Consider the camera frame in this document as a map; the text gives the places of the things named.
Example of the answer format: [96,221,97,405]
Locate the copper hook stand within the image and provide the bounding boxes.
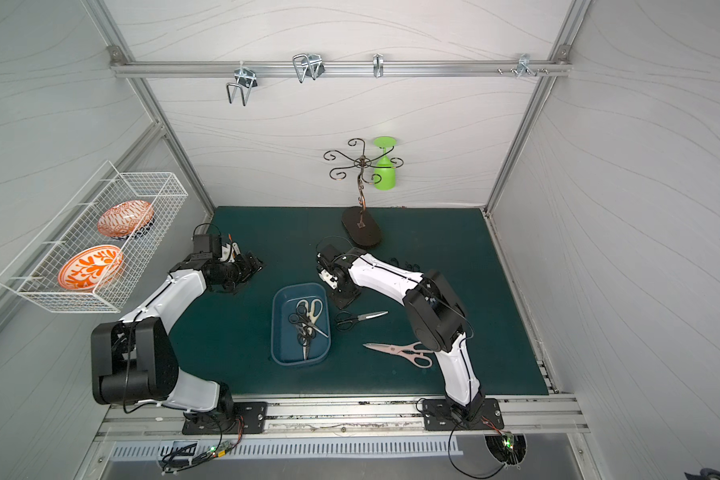
[323,138,404,249]

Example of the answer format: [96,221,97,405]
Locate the orange patterned bowl rear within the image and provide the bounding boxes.
[97,200,155,240]

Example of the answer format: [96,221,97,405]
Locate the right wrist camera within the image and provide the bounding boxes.
[316,244,340,290]

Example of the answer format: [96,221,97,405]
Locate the pink handled scissors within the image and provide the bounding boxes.
[363,341,433,369]

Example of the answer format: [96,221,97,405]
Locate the round fan with led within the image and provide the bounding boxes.
[485,432,527,466]

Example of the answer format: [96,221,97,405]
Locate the green cup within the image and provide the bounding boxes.
[372,136,396,191]

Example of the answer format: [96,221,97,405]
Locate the white vented cable duct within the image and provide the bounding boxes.
[109,435,463,463]

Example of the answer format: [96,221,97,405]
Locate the small black scissors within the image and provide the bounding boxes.
[296,324,317,348]
[288,301,311,328]

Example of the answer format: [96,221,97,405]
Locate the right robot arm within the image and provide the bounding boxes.
[316,245,484,417]

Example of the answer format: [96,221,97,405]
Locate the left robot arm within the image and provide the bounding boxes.
[91,253,263,417]

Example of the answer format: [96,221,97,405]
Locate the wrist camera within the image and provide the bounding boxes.
[192,233,231,262]
[316,244,340,290]

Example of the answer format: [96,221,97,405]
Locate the blue storage box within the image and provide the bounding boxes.
[271,283,331,367]

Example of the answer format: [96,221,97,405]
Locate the aluminium top rail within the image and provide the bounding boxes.
[110,58,573,80]

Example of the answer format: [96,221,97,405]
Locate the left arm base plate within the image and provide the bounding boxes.
[181,401,268,435]

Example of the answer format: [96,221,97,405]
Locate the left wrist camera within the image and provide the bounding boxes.
[192,233,231,262]

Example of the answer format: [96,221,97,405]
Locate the double wire hook left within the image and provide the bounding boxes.
[226,62,258,106]

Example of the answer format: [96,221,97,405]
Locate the metal hook right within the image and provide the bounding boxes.
[496,54,549,78]

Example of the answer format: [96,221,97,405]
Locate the white wire basket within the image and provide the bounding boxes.
[0,162,188,313]

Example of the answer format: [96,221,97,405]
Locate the orange patterned bowl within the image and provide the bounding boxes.
[57,245,124,291]
[97,200,155,240]

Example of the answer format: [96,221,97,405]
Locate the orange patterned bowl front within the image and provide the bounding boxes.
[57,245,124,291]

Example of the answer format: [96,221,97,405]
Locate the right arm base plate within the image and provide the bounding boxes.
[416,397,505,432]

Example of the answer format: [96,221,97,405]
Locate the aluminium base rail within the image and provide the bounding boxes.
[95,394,590,441]

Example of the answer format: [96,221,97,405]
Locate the cream handled scissors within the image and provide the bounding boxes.
[297,298,327,360]

